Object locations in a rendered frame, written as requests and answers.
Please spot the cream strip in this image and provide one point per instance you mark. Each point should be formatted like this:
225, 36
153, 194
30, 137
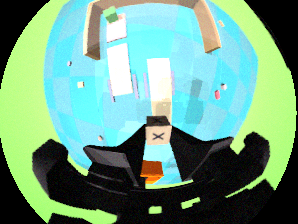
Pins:
160, 87

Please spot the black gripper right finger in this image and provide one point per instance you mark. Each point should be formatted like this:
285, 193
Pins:
190, 153

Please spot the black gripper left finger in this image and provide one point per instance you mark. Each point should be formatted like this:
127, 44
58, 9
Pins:
127, 155

